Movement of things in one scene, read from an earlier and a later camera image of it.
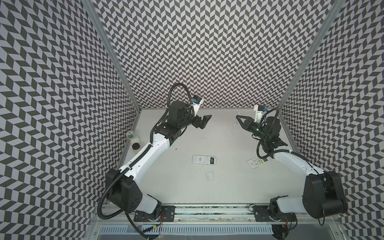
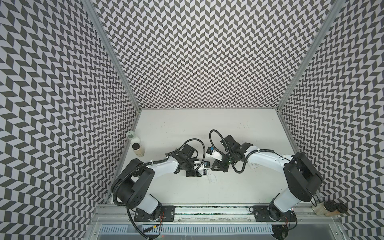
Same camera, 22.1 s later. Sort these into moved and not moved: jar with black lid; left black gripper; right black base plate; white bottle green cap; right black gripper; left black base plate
Moved: left black gripper; right black gripper
Not moved: white bottle green cap; left black base plate; right black base plate; jar with black lid
